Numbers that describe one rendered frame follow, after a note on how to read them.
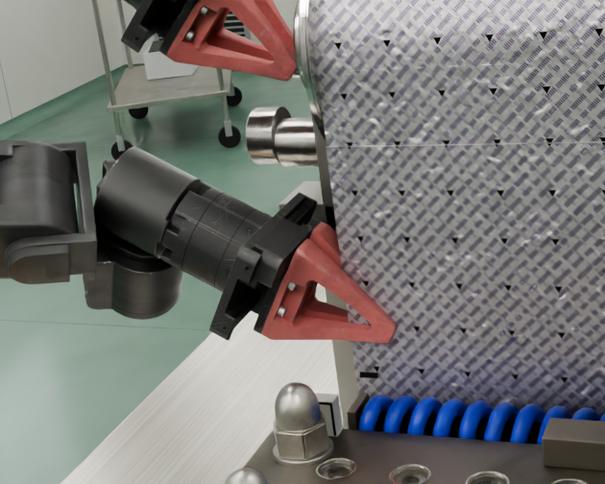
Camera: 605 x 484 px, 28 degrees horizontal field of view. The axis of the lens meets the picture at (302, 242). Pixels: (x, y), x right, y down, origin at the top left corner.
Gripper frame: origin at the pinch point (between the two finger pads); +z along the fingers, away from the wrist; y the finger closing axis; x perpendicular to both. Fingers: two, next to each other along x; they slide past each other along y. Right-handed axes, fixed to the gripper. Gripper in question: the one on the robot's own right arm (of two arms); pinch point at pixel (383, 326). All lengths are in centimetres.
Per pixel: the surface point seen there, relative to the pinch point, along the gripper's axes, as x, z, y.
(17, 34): -228, -279, -460
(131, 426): -30.6, -17.8, -15.2
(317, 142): 5.8, -9.8, -7.3
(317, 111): 11.2, -8.7, 0.5
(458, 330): 2.3, 4.3, 0.3
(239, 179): -188, -110, -354
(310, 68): 13.6, -9.9, 1.0
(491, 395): -0.6, 7.8, 0.3
